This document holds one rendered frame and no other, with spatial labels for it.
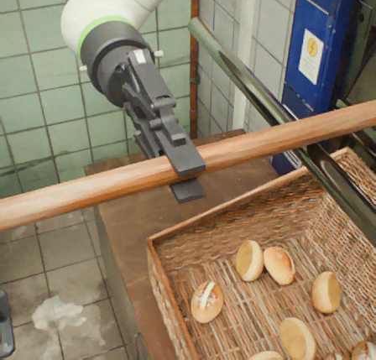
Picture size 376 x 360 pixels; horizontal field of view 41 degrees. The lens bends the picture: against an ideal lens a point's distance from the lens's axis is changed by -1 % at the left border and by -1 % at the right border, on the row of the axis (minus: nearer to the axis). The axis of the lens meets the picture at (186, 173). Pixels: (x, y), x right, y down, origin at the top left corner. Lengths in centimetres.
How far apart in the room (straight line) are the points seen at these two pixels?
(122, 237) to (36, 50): 81
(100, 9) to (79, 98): 121
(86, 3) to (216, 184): 78
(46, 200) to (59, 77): 141
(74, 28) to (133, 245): 66
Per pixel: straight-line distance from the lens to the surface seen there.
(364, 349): 108
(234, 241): 117
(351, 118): 60
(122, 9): 75
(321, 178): 57
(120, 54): 64
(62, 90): 190
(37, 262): 203
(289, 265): 114
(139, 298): 116
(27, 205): 49
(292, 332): 106
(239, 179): 142
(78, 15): 75
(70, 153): 207
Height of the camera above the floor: 154
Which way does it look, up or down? 42 degrees down
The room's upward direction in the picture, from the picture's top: straight up
